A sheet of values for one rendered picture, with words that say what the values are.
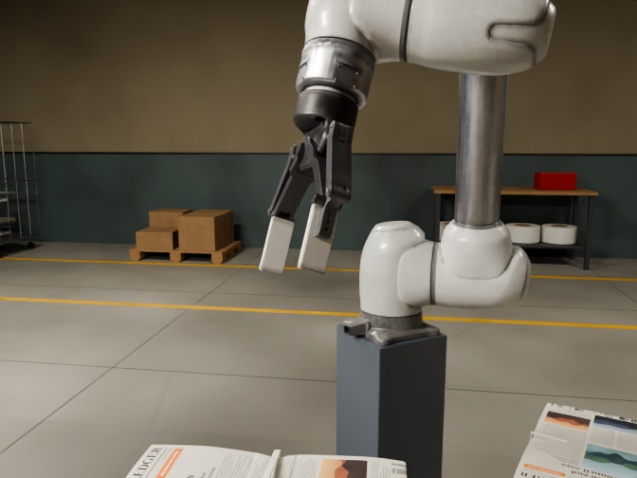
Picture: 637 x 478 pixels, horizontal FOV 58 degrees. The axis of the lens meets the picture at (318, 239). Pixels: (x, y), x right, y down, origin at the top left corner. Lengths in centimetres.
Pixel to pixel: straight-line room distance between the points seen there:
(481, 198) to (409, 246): 20
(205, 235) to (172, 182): 148
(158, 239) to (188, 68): 240
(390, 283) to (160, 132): 716
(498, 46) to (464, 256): 70
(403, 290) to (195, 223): 583
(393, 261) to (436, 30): 75
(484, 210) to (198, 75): 707
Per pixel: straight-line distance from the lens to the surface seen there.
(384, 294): 137
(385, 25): 71
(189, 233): 713
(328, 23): 71
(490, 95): 127
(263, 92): 789
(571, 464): 135
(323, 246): 60
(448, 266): 134
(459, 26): 70
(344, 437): 159
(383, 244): 136
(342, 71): 69
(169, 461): 88
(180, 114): 824
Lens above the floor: 147
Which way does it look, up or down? 10 degrees down
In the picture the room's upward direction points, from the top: straight up
